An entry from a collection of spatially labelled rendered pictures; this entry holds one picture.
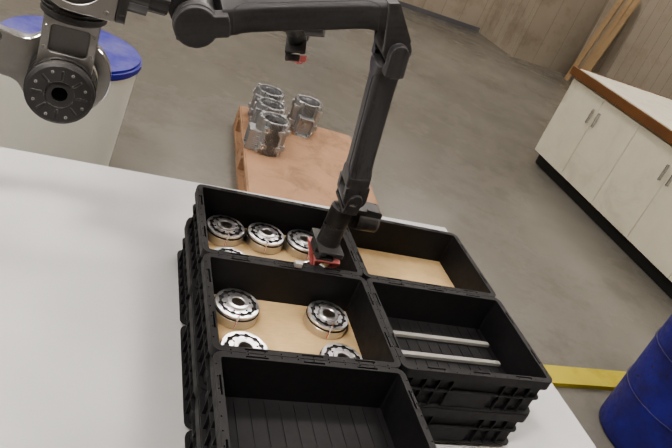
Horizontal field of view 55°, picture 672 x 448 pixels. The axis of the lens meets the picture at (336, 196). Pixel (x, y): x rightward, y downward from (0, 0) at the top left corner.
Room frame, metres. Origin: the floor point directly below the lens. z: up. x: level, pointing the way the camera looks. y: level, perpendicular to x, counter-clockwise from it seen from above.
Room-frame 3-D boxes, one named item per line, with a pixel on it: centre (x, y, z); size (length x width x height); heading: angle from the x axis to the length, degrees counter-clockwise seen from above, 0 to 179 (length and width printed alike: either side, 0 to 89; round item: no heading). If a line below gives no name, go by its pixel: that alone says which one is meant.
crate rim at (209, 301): (1.12, -0.02, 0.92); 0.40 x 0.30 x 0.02; 114
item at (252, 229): (1.46, 0.13, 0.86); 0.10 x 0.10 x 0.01
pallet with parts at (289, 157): (3.60, 0.25, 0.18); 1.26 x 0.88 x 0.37; 23
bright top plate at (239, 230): (1.42, 0.23, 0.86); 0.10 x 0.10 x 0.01
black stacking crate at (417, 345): (1.28, -0.38, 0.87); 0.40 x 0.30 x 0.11; 114
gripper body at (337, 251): (1.37, -0.02, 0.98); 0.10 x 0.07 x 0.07; 25
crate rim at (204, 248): (1.39, 0.10, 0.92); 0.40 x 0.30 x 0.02; 114
